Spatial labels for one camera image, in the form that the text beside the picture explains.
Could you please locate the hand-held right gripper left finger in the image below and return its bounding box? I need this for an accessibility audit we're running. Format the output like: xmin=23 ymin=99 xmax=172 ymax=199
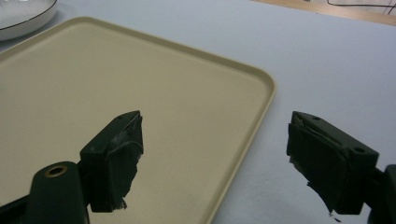
xmin=78 ymin=109 xmax=145 ymax=214

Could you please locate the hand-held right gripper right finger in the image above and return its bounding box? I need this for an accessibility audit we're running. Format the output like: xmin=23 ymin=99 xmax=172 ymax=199
xmin=286 ymin=110 xmax=380 ymax=217

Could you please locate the beige plastic tray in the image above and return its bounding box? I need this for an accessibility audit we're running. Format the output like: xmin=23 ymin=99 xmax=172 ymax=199
xmin=0 ymin=16 xmax=277 ymax=224

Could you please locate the white plate with dark rim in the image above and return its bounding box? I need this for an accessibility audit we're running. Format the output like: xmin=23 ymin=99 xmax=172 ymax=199
xmin=0 ymin=0 xmax=59 ymax=42

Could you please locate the black cable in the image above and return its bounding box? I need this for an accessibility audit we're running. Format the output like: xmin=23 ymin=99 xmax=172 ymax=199
xmin=326 ymin=0 xmax=396 ymax=16

